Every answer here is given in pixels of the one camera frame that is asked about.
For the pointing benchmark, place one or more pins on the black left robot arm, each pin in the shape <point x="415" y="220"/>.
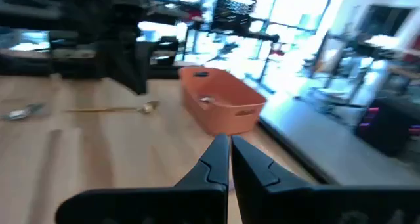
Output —
<point x="98" y="13"/>

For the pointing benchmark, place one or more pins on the orange plastic bin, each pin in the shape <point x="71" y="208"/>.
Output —
<point x="226" y="115"/>

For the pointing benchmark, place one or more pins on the black monitor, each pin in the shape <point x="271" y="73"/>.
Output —
<point x="384" y="23"/>

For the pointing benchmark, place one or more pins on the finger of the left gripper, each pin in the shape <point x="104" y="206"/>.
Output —
<point x="138" y="81"/>

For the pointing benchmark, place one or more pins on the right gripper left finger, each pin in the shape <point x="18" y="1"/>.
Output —
<point x="197" y="197"/>

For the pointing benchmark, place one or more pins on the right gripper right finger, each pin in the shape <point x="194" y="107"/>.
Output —
<point x="262" y="191"/>

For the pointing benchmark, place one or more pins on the gold spoon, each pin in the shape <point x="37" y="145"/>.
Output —
<point x="147" y="107"/>

